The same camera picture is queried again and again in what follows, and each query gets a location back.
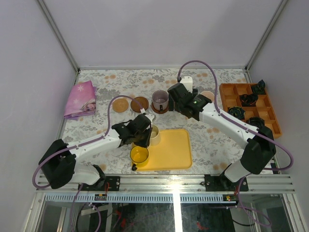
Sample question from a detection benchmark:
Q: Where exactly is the purple mug black handle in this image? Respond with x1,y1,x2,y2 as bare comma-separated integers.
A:
152,90,169,111

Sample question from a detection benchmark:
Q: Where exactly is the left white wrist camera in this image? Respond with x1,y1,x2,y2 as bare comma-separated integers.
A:
144,113,155,123

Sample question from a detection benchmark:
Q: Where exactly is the black folded item lower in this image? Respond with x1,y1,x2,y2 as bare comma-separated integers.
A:
246,117,265,129

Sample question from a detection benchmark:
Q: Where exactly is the dark brown coaster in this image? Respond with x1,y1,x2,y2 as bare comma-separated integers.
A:
130,96,149,113
151,103,169,114

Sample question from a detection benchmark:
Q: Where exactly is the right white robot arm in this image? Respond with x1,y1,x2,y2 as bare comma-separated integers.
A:
168,83,276,191

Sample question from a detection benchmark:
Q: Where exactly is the yellow plastic tray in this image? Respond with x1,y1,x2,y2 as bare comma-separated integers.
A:
137,129,192,172

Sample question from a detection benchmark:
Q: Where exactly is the orange compartment organizer box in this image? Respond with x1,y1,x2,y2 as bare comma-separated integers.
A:
219,83,282,138

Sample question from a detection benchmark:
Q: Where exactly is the yellow mug black handle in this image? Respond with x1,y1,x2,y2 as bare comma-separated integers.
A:
130,146,149,171

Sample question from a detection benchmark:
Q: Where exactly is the woven tan coaster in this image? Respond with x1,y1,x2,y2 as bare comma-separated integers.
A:
112,98,129,113

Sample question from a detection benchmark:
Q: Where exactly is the pink star cloth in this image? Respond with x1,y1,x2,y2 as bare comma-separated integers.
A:
64,81,97,120

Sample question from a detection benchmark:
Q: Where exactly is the black folded item left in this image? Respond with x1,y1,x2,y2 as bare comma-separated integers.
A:
227,106,245,120

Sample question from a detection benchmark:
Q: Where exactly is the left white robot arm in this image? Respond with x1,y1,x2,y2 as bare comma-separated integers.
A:
39,113,155,191

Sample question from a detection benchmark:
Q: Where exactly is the black folded item middle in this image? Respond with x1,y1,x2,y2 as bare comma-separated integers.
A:
239,93,258,107

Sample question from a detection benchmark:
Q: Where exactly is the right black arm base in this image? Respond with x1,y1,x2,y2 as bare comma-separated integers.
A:
204,174,249,192

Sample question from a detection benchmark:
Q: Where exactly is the cream mug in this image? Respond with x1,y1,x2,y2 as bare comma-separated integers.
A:
150,125,161,146

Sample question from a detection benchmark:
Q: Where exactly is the black folded item corner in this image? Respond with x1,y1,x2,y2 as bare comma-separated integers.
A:
251,80,266,95

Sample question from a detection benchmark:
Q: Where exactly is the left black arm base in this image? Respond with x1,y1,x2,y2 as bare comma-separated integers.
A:
78,169,121,192

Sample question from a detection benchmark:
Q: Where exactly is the black folded item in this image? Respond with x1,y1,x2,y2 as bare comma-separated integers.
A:
227,106,245,120
246,117,265,129
239,93,258,107

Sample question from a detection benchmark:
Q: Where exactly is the aluminium front rail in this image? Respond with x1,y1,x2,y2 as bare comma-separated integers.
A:
35,174,295,204

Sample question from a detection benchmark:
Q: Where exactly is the pink mug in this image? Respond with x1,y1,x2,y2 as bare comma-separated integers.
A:
200,91,215,102

